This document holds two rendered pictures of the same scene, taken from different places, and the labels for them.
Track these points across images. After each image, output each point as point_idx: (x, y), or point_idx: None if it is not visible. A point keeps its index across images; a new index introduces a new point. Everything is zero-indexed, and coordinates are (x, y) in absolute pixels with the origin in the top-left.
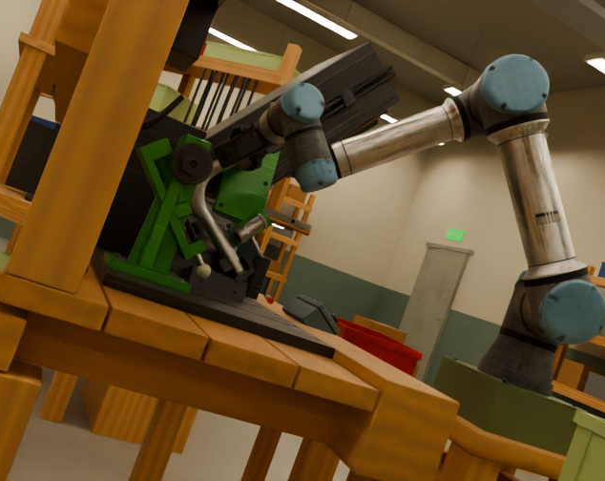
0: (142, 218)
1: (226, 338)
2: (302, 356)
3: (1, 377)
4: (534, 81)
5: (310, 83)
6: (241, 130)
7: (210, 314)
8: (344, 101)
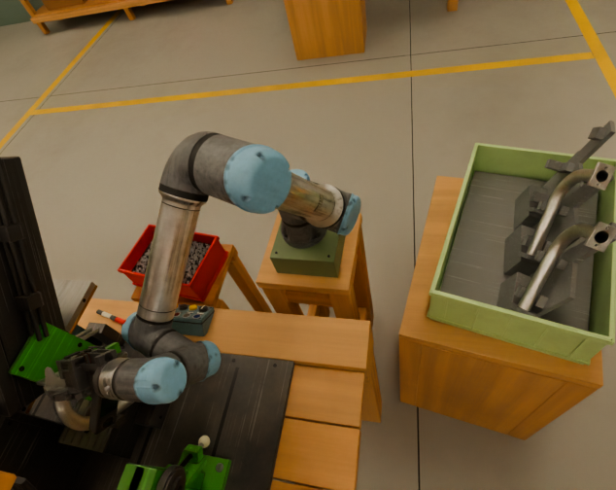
0: (57, 459)
1: (336, 473)
2: (319, 402)
3: None
4: (278, 169)
5: None
6: (76, 400)
7: (275, 459)
8: (19, 238)
